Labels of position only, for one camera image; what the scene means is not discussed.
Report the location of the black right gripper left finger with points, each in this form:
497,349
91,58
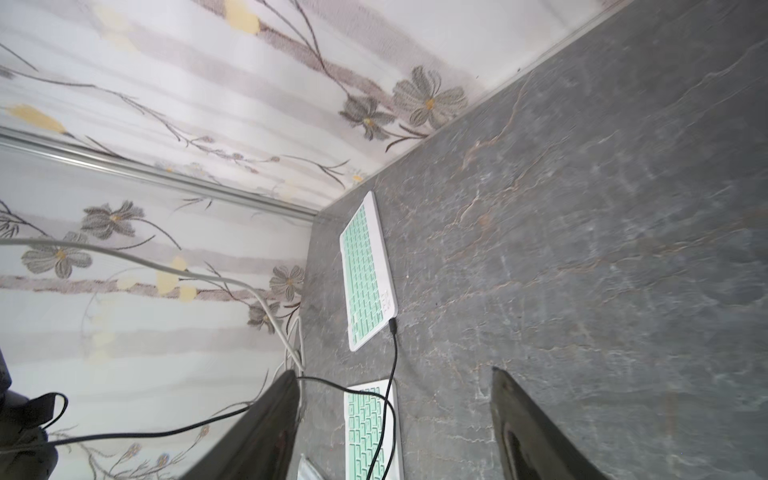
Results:
260,445

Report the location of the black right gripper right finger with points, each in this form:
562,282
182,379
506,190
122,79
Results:
530,445

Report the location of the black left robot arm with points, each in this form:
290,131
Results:
25,453

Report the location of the near green wireless keyboard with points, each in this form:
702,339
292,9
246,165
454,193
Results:
365,418

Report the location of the green wireless keyboard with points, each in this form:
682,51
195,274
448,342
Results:
365,418
368,284

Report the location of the far green wireless keyboard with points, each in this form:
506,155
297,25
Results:
368,284

